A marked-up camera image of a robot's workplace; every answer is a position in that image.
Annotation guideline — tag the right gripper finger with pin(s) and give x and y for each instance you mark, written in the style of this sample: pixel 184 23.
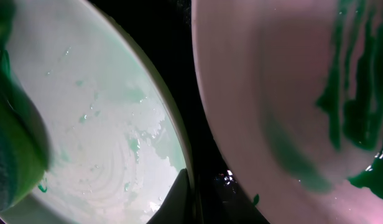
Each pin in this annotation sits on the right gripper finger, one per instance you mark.
pixel 176 202

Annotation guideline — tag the stained white plate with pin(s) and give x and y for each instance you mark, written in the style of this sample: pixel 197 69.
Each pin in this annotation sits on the stained white plate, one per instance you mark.
pixel 117 142
pixel 293 94

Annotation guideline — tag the green sponge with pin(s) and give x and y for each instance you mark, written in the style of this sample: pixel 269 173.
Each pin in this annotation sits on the green sponge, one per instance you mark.
pixel 24 143

